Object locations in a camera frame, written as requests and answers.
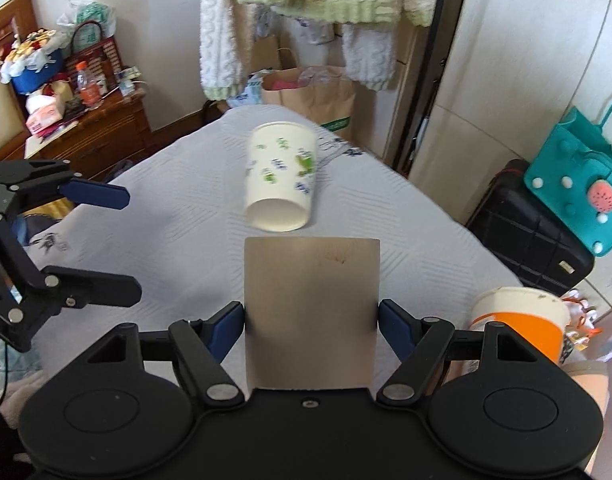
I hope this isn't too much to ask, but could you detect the teal tote bag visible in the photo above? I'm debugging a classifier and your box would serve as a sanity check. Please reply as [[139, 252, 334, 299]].
[[524, 104, 612, 257]]

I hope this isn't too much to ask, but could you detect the wicker basket with bag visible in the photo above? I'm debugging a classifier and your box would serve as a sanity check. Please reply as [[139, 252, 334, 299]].
[[56, 0, 124, 94]]

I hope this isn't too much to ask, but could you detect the white paper cup green print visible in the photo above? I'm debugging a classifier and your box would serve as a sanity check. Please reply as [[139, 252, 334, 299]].
[[245, 122, 318, 233]]

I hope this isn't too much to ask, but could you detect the brown cardboard sheet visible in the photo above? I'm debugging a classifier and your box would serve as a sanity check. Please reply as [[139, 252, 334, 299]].
[[244, 236, 381, 390]]

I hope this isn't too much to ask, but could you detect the orange white paper cup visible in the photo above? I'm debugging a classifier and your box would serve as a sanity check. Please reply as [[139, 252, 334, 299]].
[[470, 287, 570, 364]]

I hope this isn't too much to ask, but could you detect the wooden side cabinet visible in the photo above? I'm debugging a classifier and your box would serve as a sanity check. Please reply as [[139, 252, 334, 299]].
[[27, 86, 153, 181]]

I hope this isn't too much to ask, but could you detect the brown paper shopping bag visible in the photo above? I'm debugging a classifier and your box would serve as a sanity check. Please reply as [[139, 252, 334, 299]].
[[260, 66, 356, 141]]

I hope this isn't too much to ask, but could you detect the cream green fleece sweater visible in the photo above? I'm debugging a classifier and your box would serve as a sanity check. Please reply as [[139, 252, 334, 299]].
[[199, 0, 437, 101]]

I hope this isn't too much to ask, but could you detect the white quilted table cover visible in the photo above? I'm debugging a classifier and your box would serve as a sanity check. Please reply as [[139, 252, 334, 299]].
[[0, 105, 516, 414]]

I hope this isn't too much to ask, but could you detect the black suitcase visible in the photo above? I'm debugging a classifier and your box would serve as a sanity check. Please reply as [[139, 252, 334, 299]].
[[465, 159, 595, 296]]

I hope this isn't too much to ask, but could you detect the white wardrobe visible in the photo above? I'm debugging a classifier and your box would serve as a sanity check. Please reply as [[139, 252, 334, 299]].
[[410, 0, 610, 223]]

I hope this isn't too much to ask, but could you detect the pink tissue pack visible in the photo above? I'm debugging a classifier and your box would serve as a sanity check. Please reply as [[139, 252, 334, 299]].
[[26, 94, 65, 136]]

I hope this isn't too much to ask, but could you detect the orange drink bottle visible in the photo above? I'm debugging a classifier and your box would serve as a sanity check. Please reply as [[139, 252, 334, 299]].
[[76, 61, 102, 110]]

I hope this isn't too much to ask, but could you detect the blue flower gift box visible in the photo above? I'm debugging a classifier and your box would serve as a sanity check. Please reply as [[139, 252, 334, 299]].
[[0, 28, 68, 94]]

